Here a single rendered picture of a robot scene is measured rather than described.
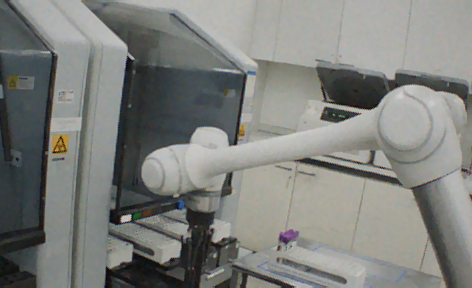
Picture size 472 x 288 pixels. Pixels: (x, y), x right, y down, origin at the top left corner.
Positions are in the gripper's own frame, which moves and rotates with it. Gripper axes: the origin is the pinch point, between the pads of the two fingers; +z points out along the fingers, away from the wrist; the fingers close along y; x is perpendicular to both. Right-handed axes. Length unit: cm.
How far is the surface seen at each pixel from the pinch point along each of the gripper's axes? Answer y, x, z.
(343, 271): -29.1, 33.4, -3.8
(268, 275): -23.4, 12.2, 2.3
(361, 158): -224, -19, -9
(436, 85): -247, 20, -66
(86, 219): 21.6, -20.5, -15.1
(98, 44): 23, -21, -59
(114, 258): 7.9, -21.9, -0.3
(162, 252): -6.0, -15.2, -1.1
